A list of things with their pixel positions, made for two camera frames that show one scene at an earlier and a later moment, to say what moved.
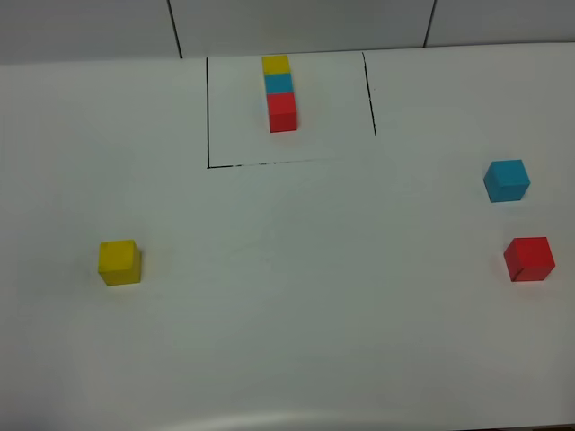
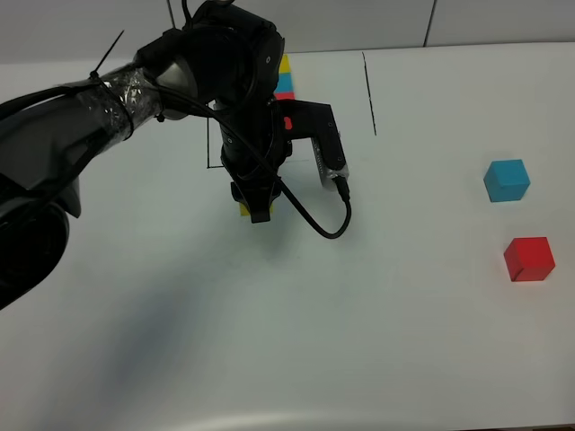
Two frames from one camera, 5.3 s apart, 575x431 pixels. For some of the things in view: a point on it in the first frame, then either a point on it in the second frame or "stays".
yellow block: (119, 262) → (243, 211)
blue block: (506, 180) stays
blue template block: (278, 83) stays
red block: (529, 259) stays
